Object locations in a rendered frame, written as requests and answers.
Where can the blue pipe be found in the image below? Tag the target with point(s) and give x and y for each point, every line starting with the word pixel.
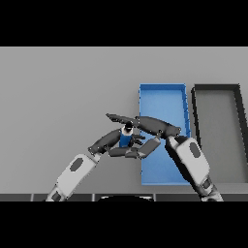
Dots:
pixel 126 138

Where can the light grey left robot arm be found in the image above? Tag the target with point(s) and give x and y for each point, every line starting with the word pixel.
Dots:
pixel 71 176

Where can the blue bin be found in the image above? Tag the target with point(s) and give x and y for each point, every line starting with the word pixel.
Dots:
pixel 163 103

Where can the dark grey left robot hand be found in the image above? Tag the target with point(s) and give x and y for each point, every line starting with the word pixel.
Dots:
pixel 106 141

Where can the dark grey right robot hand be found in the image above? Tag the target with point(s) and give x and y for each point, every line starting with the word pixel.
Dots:
pixel 153 124

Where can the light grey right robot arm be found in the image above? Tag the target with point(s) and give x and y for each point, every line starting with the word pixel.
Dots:
pixel 192 163

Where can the dark grey bin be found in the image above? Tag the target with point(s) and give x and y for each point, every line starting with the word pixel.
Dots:
pixel 218 129

